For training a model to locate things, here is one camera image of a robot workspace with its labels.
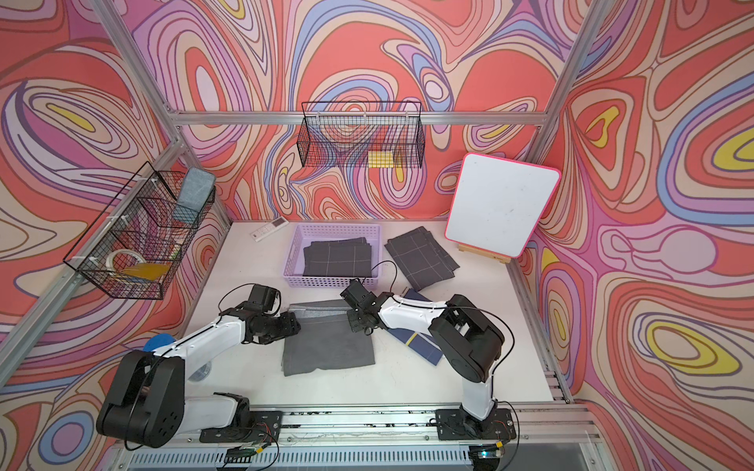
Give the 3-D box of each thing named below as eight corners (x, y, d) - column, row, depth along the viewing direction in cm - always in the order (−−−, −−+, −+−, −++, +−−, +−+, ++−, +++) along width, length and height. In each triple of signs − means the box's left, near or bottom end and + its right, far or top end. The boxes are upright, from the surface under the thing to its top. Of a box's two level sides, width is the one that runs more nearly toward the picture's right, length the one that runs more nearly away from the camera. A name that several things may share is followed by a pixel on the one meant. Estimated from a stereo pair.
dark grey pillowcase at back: (418, 292, 101) (419, 289, 99) (384, 243, 116) (384, 240, 114) (460, 273, 106) (462, 269, 105) (423, 228, 121) (424, 225, 119)
